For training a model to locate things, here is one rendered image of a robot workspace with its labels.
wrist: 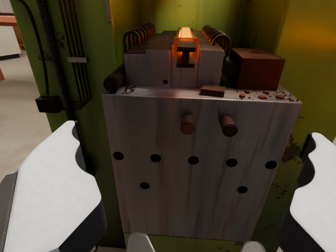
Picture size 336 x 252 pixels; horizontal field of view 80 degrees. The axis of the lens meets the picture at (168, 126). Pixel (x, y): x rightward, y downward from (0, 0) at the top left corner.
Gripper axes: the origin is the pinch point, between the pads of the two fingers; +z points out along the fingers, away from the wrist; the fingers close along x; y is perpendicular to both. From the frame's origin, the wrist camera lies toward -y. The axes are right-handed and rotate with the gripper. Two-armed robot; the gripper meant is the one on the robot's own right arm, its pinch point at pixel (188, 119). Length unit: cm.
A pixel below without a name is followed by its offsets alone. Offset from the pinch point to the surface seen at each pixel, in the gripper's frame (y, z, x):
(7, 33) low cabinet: 47, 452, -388
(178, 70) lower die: 5.0, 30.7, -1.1
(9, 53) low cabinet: 88, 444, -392
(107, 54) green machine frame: 5.0, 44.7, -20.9
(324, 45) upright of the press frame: 1, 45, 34
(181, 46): -1.2, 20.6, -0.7
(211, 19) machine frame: -3, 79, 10
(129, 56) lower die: 2.4, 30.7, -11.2
